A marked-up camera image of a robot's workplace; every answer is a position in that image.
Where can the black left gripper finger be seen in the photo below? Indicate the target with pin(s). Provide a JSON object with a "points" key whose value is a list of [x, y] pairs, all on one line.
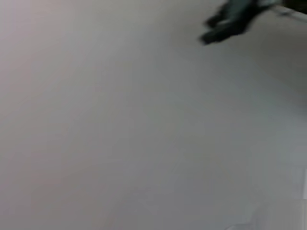
{"points": [[227, 24]]}

